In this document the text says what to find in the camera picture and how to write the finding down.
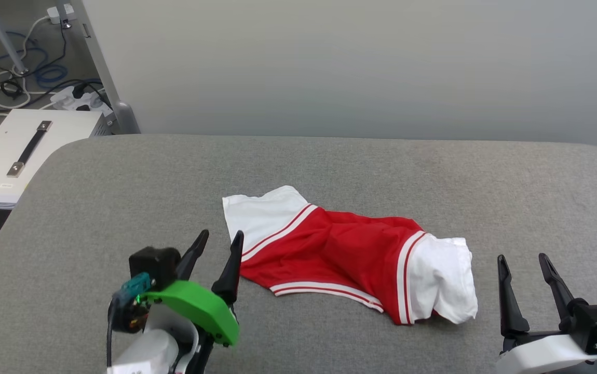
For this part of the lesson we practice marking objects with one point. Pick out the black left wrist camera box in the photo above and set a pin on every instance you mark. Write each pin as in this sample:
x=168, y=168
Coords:
x=153, y=262

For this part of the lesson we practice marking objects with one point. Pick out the large white power strip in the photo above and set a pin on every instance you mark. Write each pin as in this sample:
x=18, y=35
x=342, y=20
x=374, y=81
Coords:
x=65, y=98

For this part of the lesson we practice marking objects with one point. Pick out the red white basketball jersey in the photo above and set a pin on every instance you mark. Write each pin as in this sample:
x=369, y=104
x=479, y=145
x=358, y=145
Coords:
x=350, y=249

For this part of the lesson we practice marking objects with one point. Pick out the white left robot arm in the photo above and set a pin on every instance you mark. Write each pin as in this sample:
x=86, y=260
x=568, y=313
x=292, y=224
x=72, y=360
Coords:
x=143, y=353

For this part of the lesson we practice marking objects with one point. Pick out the grey partition frame post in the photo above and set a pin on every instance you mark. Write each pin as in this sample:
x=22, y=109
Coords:
x=124, y=117

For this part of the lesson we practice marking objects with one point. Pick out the teal left camera connector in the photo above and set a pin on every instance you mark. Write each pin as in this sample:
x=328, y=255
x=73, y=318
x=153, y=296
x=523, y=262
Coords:
x=135, y=286

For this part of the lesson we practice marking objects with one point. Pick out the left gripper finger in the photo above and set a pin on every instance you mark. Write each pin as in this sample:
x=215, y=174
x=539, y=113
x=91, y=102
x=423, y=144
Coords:
x=192, y=257
x=230, y=275

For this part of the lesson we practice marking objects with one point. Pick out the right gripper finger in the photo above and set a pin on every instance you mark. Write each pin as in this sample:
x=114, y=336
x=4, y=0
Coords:
x=509, y=306
x=555, y=288

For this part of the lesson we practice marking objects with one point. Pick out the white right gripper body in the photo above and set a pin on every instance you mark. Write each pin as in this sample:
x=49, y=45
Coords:
x=542, y=358

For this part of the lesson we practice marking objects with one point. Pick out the small white power strip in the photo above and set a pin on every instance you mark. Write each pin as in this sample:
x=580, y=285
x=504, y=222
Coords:
x=54, y=13

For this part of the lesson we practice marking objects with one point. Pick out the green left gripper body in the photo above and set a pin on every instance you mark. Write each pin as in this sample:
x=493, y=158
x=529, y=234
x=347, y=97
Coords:
x=200, y=304

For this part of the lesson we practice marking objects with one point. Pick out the slanted grey table leg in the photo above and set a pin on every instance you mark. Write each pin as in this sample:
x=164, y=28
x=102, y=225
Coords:
x=2, y=36

